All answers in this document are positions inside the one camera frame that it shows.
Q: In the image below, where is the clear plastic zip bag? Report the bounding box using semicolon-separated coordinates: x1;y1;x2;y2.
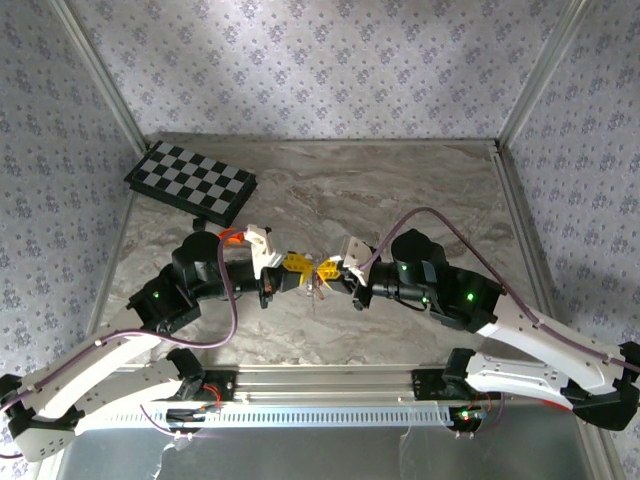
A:
305;272;329;307

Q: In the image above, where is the black and grey chessboard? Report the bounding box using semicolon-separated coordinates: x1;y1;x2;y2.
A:
123;140;259;229

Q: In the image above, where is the black connector board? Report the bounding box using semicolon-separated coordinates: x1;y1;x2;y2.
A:
166;407;221;422

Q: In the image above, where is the circuit board with LEDs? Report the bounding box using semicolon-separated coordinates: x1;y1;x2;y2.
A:
452;407;489;424

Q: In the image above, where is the grey metal sheet panel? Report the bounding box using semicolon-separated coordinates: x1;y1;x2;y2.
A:
54;424;614;480

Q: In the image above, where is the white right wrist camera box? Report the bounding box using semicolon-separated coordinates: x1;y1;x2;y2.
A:
338;235;381;279

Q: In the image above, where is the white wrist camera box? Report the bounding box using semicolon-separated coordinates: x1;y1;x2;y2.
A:
338;235;381;279
243;223;284;279

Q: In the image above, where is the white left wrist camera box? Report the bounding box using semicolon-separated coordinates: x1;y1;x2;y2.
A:
243;223;284;279

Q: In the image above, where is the aluminium side rail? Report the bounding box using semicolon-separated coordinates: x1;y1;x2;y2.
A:
87;192;139;341
492;139;556;316

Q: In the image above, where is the aluminium base frame rail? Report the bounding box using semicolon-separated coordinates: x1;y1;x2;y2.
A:
119;363;506;407

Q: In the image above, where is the aluminium rear rail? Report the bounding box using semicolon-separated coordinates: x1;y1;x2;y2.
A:
147;132;501;147

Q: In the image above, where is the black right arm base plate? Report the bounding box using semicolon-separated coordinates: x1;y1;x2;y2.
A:
410;368;471;401

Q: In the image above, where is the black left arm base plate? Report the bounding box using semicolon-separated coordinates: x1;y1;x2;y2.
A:
192;368;236;402

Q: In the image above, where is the white slotted cable duct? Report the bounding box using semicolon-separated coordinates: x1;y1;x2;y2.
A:
107;405;454;430

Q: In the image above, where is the aluminium corner post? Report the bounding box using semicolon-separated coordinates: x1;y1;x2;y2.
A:
47;0;151;154
494;0;591;151

